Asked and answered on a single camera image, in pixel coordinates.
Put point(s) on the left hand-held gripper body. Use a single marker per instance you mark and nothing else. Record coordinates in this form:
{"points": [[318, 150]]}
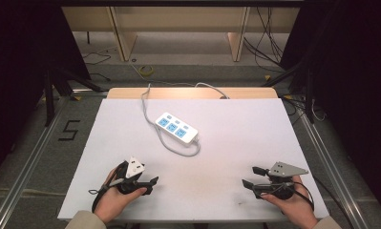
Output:
{"points": [[133, 168]]}

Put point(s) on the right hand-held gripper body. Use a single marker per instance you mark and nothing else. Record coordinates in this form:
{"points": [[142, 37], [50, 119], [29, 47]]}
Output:
{"points": [[282, 178]]}

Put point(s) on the white power strip blue sockets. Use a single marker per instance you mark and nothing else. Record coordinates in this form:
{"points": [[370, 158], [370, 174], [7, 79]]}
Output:
{"points": [[177, 129]]}

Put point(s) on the person's right hand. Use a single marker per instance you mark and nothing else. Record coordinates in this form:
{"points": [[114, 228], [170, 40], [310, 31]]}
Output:
{"points": [[293, 206]]}

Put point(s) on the person's left hand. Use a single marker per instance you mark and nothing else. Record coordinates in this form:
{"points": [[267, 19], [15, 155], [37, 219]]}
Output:
{"points": [[115, 198]]}

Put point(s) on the white table cover sheet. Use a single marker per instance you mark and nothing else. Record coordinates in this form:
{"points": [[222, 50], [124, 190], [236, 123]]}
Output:
{"points": [[229, 149]]}

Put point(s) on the black metal stand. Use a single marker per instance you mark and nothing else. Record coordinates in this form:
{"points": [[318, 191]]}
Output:
{"points": [[307, 92], [51, 92]]}

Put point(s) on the yellow tape roll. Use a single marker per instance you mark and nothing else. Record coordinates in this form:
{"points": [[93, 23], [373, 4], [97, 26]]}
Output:
{"points": [[145, 70]]}

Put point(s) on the black curtain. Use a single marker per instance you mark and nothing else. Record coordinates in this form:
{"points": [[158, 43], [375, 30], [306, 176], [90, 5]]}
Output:
{"points": [[19, 63], [353, 79]]}

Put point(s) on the beige wooden desk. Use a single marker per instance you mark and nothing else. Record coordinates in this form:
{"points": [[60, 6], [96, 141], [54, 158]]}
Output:
{"points": [[178, 19]]}

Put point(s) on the aluminium floor rail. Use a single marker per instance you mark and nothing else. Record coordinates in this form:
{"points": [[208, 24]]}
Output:
{"points": [[22, 171], [331, 171]]}

